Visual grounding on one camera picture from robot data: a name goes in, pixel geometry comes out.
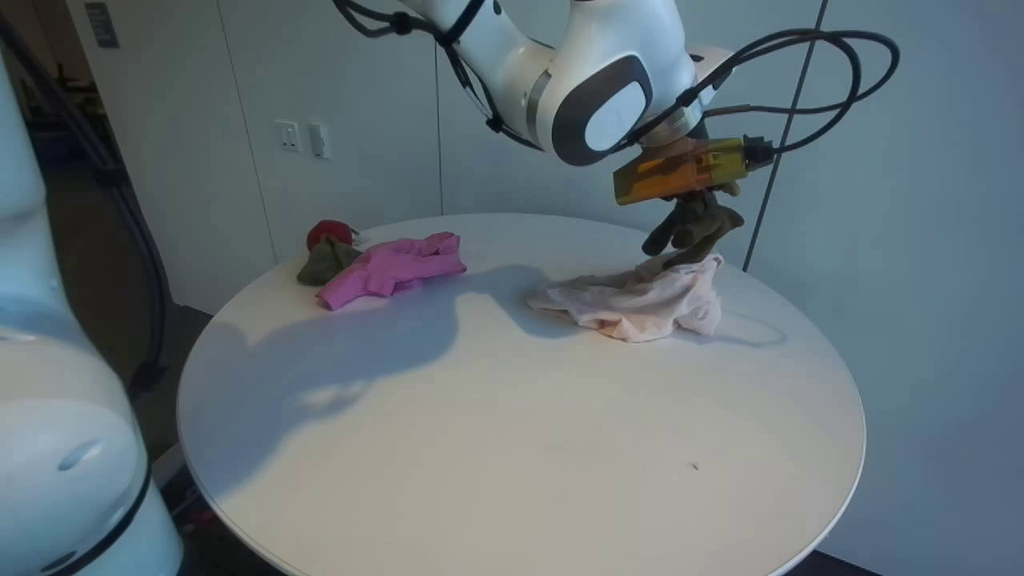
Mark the purple cloth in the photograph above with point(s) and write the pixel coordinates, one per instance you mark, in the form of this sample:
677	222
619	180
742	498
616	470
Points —
388	270

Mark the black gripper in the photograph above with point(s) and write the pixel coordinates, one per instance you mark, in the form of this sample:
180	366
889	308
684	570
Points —
705	214

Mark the yellowish wrist camera box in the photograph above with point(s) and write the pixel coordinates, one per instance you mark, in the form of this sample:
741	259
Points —
649	176

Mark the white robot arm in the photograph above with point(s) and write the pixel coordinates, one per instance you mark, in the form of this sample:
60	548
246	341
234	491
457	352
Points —
597	66

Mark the peach pink cloth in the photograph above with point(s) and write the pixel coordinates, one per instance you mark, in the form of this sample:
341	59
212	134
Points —
641	306

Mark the white light switch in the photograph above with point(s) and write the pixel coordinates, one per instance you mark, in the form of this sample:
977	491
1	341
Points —
318	138

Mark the white wall outlet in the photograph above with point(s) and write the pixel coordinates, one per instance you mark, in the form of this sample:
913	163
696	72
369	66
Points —
289	134

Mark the red plush radish green leaves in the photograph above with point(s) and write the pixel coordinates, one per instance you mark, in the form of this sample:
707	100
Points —
330	239

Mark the dark wall sign plate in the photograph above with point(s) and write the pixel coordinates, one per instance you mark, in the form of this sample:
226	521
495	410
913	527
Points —
99	23

